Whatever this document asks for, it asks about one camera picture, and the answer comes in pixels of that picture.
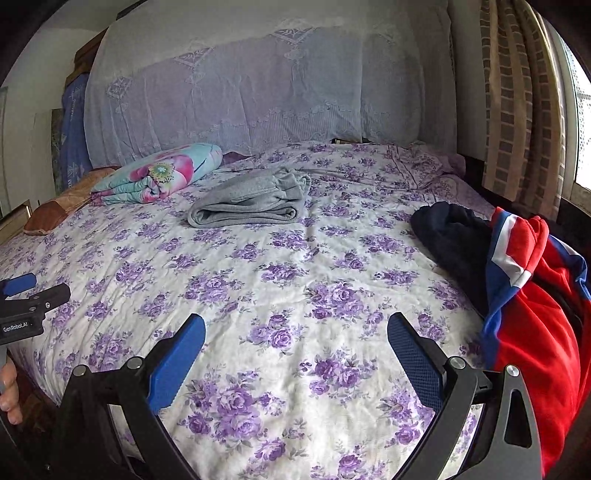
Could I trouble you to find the lavender lace cover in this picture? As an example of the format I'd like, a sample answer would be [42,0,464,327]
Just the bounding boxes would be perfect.
[84,16,451,168]

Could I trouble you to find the blue patterned cloth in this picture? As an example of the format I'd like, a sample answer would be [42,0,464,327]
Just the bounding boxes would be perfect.
[60,74,93,192]

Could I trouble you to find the purple floral bedsheet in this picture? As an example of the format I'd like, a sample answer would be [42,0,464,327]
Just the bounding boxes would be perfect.
[0,141,509,480]

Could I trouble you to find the brown satin pillow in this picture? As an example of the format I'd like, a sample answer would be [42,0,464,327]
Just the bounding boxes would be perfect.
[23,167,116,236]

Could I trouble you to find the dark navy cloth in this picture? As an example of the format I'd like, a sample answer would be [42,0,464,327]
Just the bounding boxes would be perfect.
[410,202,504,319]

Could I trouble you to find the window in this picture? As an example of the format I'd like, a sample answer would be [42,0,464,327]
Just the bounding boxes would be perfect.
[561,37,591,190]

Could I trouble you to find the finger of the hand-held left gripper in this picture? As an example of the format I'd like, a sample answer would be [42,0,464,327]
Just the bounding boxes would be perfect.
[1,272,38,297]
[25,283,71,315]

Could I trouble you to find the red blue white jacket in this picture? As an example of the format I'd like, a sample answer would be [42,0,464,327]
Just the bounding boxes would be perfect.
[480,207,591,476]

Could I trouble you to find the beige checked curtain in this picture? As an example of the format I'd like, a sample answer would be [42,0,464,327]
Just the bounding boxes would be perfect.
[478,0,583,222]

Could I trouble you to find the lilac floral pillow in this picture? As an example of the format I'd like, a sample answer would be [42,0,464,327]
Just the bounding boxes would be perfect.
[388,141,467,190]

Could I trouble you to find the person's left hand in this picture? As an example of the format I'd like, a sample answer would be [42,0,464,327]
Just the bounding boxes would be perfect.
[0,357,24,425]

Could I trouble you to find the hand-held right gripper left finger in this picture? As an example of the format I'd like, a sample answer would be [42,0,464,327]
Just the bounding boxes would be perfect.
[55,313,206,480]

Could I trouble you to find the folded teal pink floral quilt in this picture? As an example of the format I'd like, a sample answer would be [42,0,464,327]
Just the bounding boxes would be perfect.
[90,142,223,206]

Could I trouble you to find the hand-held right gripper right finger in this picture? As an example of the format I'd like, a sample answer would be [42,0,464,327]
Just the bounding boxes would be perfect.
[387,311,541,480]

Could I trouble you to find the grey fleece sweatshirt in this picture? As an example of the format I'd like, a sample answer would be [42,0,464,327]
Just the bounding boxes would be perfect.
[187,167,312,228]

